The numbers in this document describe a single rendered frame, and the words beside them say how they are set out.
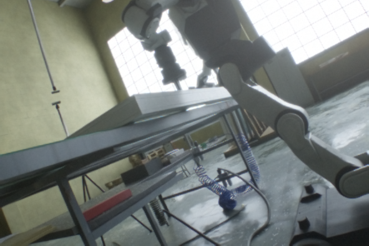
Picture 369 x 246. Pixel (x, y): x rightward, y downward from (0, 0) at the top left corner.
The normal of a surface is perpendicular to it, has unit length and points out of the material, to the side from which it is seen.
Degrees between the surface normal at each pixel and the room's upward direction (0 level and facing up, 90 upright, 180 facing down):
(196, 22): 97
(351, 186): 90
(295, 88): 90
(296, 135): 90
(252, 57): 113
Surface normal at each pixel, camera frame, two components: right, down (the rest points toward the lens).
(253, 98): -0.09, 0.29
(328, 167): -0.47, 0.11
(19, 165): 0.80, -0.43
